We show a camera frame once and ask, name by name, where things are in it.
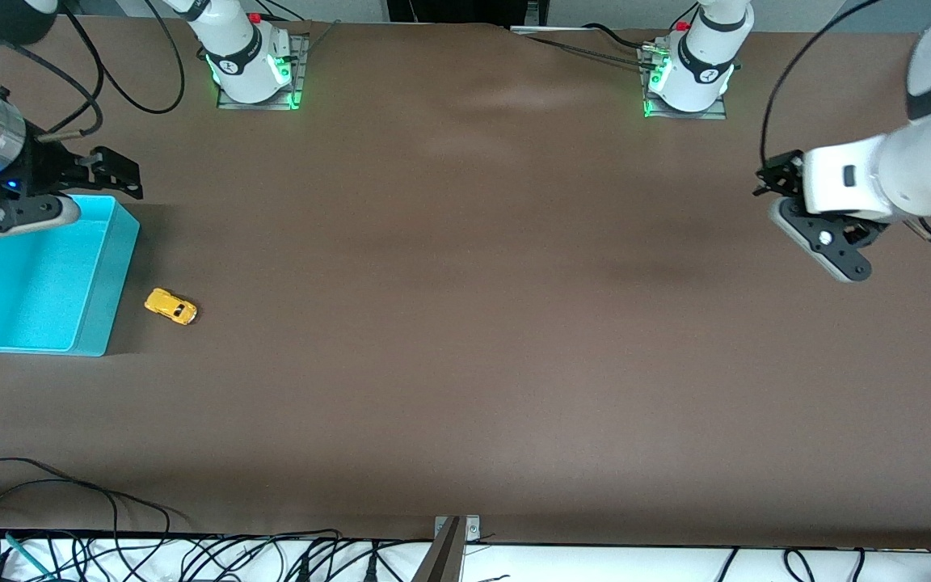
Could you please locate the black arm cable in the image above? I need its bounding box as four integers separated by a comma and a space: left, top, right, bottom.
760, 0, 883, 167
0, 0, 186, 135

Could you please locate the black equipment box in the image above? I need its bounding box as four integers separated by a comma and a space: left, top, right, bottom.
387, 0, 549, 27

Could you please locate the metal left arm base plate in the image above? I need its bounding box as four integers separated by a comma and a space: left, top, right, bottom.
642, 48, 729, 120

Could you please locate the black looped floor cable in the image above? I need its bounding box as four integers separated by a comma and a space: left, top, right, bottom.
0, 479, 174, 538
0, 457, 123, 538

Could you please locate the yellow beetle toy car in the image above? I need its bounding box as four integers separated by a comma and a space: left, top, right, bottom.
144, 288, 198, 326

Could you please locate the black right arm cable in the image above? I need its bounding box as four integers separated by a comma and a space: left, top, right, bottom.
0, 0, 186, 135

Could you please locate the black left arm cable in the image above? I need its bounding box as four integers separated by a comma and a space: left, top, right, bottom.
760, 0, 883, 167

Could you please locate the dark grey metal bar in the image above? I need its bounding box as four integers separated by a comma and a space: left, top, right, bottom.
411, 517, 465, 582

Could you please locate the black base supply cable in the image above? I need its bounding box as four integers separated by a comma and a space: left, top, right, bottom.
514, 23, 660, 70

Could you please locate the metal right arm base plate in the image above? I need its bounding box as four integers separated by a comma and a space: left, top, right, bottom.
217, 34, 309, 111

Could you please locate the teal cable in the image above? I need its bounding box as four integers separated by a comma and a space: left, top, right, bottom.
3, 532, 56, 580

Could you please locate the turquoise plastic bin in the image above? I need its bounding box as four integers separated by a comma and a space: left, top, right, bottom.
0, 194, 141, 357

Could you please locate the metal edge bracket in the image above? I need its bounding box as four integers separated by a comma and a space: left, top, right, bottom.
434, 515, 482, 542

